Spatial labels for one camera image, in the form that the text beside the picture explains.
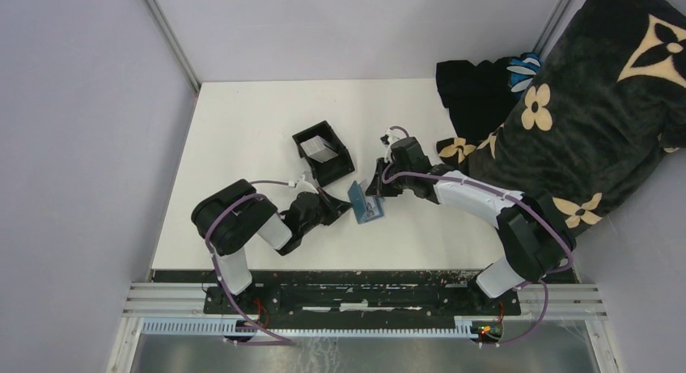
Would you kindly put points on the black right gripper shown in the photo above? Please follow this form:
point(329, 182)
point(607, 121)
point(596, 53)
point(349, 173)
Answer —
point(378, 187)

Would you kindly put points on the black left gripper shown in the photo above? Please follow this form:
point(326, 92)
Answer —
point(335, 207)

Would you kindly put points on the blue leather card holder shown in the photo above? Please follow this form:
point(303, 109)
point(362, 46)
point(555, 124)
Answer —
point(356, 194)

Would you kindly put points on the silver VIP credit card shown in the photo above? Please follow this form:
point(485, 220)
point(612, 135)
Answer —
point(372, 210)

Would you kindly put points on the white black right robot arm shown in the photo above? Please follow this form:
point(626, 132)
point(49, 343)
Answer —
point(533, 234)

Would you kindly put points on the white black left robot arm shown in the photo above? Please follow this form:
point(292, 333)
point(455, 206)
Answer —
point(228, 219)

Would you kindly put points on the black plastic card bin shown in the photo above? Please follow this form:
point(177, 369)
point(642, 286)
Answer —
point(333, 170)

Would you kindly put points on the stack of silver cards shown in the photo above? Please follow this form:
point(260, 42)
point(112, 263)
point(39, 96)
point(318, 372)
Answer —
point(318, 149)

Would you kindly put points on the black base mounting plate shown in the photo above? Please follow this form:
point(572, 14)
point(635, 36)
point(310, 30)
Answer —
point(357, 300)

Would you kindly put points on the black cloth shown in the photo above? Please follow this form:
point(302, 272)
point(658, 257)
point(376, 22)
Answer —
point(477, 97)

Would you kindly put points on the blue white patterned cloth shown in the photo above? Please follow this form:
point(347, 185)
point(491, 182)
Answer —
point(521, 71)

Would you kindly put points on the black floral fleece blanket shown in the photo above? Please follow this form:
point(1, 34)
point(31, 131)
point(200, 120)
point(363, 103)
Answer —
point(607, 105)

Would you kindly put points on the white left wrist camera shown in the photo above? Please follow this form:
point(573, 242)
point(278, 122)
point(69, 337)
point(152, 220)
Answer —
point(305, 183)

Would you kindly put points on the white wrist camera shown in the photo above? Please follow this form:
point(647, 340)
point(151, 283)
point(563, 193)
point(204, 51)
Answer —
point(305, 183)
point(392, 135)

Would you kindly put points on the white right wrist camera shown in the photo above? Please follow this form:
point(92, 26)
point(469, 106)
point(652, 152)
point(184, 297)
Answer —
point(392, 135)

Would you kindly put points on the aluminium frame rail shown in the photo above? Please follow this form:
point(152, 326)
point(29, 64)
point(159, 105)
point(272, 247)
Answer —
point(158, 300)

